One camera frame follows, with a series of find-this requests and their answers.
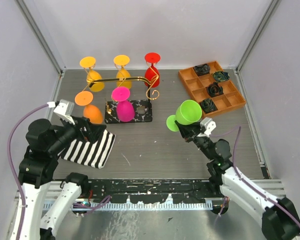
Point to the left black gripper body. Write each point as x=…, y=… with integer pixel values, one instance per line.
x=67, y=134

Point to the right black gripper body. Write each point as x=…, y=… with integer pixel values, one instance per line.
x=203, y=143

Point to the green plastic wine glass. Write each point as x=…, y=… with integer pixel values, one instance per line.
x=187, y=113

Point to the orange plastic wine glass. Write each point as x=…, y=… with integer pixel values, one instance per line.
x=90, y=111

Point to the pink plastic wine glass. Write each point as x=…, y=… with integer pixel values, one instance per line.
x=124, y=109

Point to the gold wine glass rack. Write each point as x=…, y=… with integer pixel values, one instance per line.
x=143, y=108

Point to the red plastic wine glass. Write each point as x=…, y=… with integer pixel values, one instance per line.
x=152, y=74

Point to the yellow plastic wine glass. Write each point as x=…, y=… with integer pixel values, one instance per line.
x=93, y=78

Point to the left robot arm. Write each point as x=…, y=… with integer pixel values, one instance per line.
x=45, y=144

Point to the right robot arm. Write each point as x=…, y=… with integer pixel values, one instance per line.
x=277, y=217

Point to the black white striped cloth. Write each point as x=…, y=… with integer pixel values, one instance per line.
x=89, y=154

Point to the dark rose bottom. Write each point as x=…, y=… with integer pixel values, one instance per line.
x=208, y=105

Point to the dark red rose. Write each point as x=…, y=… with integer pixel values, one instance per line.
x=214, y=90

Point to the orange compartment tray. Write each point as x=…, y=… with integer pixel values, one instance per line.
x=196, y=86

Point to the dark green rose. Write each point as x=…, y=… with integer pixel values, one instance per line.
x=221, y=76

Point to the dark rose top left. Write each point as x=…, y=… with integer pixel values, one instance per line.
x=202, y=69

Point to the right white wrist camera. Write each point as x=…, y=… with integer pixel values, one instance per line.
x=207, y=125

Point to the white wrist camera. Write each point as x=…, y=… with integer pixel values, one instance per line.
x=207, y=125
x=63, y=108

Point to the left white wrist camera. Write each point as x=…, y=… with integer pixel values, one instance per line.
x=63, y=108

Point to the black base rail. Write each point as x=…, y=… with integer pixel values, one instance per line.
x=151, y=191

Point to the white slotted cable duct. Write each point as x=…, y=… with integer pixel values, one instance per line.
x=165, y=206

